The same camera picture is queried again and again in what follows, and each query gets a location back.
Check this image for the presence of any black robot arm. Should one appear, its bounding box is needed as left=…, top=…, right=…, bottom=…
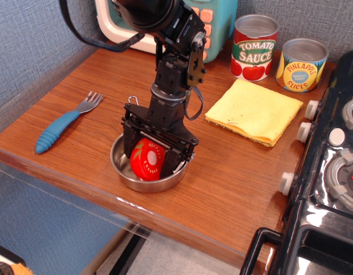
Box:
left=113, top=1, right=206, bottom=180

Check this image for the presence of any toy microwave oven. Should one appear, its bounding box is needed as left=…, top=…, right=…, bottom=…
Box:
left=94, top=0, right=238, bottom=63

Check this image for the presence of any small steel pan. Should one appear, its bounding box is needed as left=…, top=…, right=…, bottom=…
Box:
left=109, top=96, right=196, bottom=194

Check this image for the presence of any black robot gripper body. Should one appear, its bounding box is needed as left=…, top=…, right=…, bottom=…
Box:
left=122, top=85, right=199, bottom=160

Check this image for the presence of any red toy tomato half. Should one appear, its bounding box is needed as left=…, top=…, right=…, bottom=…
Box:
left=130, top=137, right=165, bottom=181

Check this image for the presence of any blue handled fork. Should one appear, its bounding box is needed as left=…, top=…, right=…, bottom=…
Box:
left=35, top=91, right=103, bottom=154

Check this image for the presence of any black toy stove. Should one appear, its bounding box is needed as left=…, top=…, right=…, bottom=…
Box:
left=240, top=50, right=353, bottom=274

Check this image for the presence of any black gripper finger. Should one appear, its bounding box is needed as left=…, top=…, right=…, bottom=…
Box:
left=124, top=125, right=143, bottom=158
left=160, top=146, right=191, bottom=179

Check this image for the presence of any pineapple slices can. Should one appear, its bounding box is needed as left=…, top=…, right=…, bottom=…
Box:
left=276, top=38, right=329, bottom=93

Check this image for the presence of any tomato sauce can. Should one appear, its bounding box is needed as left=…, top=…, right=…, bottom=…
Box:
left=231, top=14, right=279, bottom=82

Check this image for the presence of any yellow folded napkin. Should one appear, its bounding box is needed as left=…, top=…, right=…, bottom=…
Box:
left=205, top=79, right=303, bottom=147

